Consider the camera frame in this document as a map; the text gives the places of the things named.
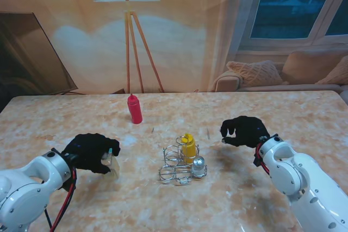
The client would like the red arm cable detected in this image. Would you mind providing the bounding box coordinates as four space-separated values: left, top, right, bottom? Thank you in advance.
254 143 270 176
50 169 77 230

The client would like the red squeeze bottle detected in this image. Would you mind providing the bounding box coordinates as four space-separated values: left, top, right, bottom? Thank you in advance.
127 93 144 124

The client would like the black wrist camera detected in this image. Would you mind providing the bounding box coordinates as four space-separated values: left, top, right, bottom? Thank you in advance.
252 152 263 167
61 177 77 192

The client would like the sheer beige curtain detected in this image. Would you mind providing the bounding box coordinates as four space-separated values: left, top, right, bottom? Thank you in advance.
201 0 248 91

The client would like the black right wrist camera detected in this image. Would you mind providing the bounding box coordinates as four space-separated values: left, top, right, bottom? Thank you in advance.
252 152 263 167

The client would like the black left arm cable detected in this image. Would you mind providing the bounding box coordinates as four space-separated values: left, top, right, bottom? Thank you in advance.
44 207 54 230

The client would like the clear shaker with silver cap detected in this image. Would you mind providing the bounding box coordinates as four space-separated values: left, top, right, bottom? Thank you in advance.
191 155 206 178

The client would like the beige knit cushion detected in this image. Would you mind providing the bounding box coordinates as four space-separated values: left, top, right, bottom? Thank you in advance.
226 60 289 87
315 55 348 85

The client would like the clear square seasoning bottle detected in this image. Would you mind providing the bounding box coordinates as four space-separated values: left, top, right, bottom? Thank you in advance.
102 149 121 180

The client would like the yellow squeeze bottle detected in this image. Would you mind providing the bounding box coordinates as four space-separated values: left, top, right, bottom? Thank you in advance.
181 133 196 165

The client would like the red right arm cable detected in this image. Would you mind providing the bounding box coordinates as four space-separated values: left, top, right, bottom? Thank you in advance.
254 143 270 176

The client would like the chrome wire condiment rack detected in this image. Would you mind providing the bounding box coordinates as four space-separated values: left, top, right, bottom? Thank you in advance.
158 136 209 186

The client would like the red left arm cable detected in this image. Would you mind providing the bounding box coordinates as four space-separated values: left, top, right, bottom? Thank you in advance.
50 169 77 230

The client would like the beige sofa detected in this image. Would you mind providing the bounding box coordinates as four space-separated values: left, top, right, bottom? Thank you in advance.
212 49 348 93

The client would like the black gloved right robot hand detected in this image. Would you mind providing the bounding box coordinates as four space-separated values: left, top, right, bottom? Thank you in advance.
219 116 270 148

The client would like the white framed window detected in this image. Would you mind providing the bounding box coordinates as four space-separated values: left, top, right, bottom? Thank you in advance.
238 0 348 51

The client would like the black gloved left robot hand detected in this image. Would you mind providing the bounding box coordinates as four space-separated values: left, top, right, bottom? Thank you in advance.
61 133 121 174

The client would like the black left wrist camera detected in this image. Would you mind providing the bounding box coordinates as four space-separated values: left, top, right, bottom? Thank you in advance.
61 177 77 192

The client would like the dark flat television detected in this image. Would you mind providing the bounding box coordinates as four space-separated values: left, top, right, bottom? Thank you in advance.
0 11 79 97

